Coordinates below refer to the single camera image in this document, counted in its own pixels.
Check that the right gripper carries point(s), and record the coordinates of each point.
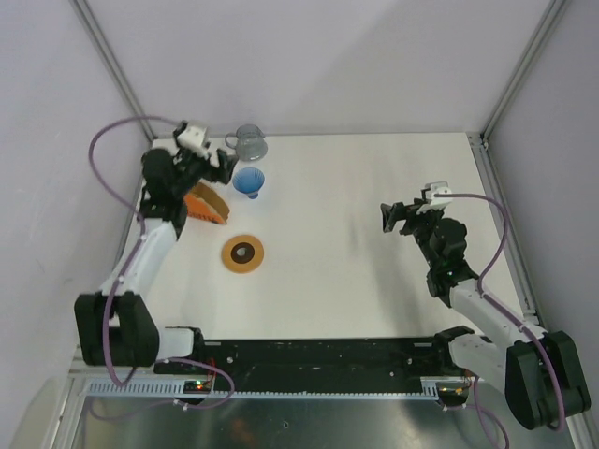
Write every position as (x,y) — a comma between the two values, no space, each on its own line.
(399,211)

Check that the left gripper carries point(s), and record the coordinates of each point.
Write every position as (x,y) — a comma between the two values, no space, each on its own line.
(222,174)

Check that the blue cone dripper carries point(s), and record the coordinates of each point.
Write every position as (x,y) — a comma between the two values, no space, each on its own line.
(248,181)

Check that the clear glass server jug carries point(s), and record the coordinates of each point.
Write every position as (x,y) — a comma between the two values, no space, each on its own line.
(248,142)

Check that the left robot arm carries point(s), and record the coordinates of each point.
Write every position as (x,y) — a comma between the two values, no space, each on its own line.
(115,327)

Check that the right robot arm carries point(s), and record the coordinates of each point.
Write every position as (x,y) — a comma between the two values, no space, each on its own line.
(538,372)

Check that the orange coffee filter box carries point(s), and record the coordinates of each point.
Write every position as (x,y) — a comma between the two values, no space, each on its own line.
(204,204)

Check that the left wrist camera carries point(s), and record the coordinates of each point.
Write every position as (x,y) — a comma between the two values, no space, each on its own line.
(192,137)

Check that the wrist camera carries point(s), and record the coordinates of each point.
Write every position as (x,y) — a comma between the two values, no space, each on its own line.
(192,137)
(437,195)

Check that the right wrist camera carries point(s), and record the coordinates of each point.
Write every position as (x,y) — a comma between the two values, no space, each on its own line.
(437,195)

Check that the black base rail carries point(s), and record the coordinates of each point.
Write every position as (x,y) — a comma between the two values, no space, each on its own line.
(330,365)

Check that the left aluminium frame post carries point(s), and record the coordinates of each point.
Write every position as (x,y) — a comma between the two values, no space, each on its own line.
(94,30)

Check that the aluminium frame post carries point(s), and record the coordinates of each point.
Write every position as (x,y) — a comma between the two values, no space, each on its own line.
(94,30)
(542,33)

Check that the grey cable duct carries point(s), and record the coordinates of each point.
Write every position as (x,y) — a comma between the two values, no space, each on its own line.
(183,388)

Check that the right aluminium frame post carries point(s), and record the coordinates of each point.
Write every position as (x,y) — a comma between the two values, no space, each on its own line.
(542,33)

